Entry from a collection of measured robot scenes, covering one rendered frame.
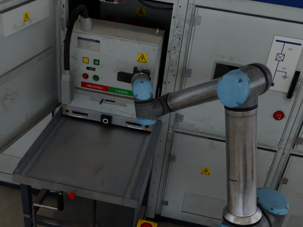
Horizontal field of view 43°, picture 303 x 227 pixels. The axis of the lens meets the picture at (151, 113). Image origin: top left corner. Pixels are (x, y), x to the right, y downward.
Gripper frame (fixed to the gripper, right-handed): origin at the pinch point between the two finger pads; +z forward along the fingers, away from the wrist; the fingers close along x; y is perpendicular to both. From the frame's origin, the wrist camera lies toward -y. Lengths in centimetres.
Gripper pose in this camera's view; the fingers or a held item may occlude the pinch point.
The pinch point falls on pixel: (133, 72)
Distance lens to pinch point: 204.5
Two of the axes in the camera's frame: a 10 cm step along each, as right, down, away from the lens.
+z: -1.0, -3.1, 9.4
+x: 0.8, -9.5, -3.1
